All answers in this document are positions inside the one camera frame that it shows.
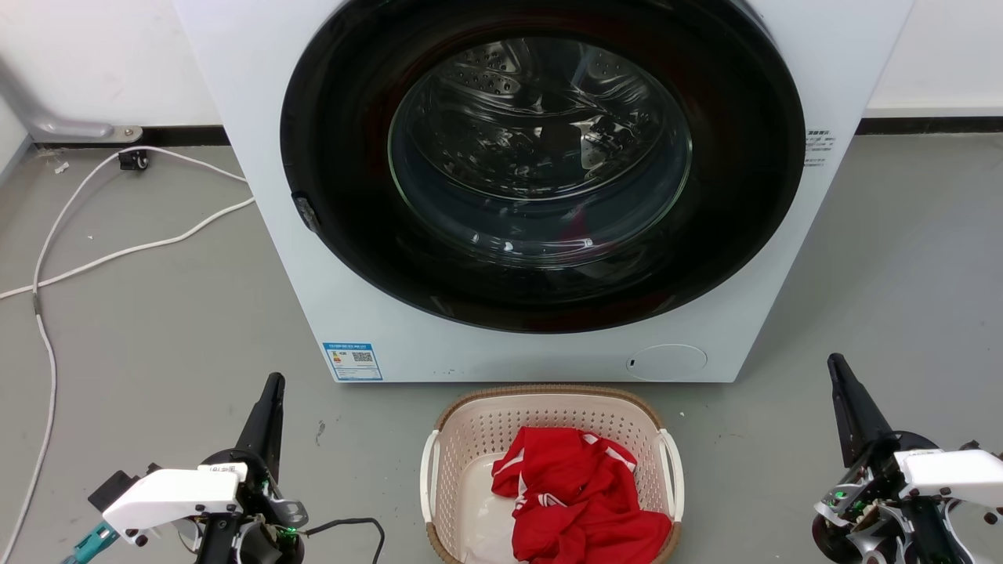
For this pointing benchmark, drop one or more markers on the grey metal pipe bracket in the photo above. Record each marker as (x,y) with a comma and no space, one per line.
(47,124)

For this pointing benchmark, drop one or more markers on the blue energy label sticker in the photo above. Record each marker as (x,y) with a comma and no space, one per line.
(353,361)

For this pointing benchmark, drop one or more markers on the small printed warning sticker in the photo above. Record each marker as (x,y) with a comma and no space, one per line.
(819,147)

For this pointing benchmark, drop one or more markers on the beige perforated laundry basket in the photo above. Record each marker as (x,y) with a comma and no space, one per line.
(470,439)

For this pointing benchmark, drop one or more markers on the round white filter cover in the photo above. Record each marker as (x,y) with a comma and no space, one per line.
(666,363)

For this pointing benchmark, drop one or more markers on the black round washer door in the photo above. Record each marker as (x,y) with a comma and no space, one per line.
(337,117)

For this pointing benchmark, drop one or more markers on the grey door latch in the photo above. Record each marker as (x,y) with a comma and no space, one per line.
(305,211)

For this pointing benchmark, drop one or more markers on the steel washer drum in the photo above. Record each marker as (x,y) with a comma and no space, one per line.
(541,133)

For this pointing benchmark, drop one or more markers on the red garment with white stripes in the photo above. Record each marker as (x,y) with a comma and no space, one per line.
(580,493)

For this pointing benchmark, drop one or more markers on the black baseboard strip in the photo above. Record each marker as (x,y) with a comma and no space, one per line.
(932,125)
(180,135)

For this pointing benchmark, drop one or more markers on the white wrist housing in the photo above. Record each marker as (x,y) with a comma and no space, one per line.
(956,470)
(172,497)

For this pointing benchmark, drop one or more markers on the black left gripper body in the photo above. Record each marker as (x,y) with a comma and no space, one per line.
(262,501)

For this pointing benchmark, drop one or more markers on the black caster wheel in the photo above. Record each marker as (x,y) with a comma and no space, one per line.
(133,160)

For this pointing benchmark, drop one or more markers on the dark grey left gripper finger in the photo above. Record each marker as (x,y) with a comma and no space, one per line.
(274,439)
(257,427)

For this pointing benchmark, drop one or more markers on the black left wrist box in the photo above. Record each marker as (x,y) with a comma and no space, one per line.
(114,489)

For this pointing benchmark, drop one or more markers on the white right wrist housing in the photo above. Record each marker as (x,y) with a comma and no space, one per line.
(956,470)

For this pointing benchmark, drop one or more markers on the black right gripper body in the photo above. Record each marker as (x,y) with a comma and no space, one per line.
(878,486)

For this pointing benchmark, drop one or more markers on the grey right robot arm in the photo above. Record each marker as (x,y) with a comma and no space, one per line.
(858,540)

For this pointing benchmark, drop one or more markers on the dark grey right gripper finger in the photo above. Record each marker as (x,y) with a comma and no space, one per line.
(845,423)
(866,415)

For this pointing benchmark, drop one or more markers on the white left wrist housing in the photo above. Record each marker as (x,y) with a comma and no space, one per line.
(172,497)

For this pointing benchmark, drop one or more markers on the white front-load washing machine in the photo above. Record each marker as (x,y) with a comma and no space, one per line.
(251,94)

